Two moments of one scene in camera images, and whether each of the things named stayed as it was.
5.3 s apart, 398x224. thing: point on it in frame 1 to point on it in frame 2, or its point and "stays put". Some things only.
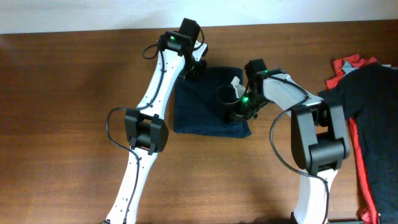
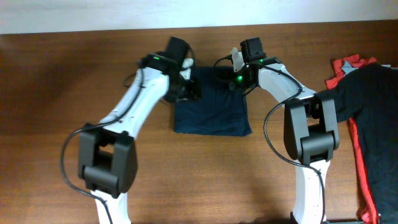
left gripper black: (199, 72) to (195, 93)
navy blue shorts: (196, 111) stays put
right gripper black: (234, 109) to (238, 86)
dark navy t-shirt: (369, 94) stays put
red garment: (369, 211) stays put
